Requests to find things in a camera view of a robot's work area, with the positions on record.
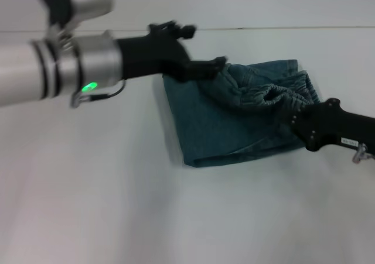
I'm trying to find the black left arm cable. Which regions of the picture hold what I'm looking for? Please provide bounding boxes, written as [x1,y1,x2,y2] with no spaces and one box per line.
[70,80,127,108]

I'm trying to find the silver metal cable connector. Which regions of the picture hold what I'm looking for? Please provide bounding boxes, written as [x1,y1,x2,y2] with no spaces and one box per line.
[352,143,368,163]

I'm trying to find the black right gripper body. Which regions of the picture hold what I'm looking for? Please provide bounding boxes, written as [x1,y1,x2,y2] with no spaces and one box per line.
[292,98,375,155]

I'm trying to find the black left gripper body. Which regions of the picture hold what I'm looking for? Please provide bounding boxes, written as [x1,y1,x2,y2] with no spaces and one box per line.
[117,34,193,82]

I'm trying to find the blue denim shorts with embroidery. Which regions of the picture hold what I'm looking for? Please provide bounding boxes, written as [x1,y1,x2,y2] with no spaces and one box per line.
[162,58,323,169]

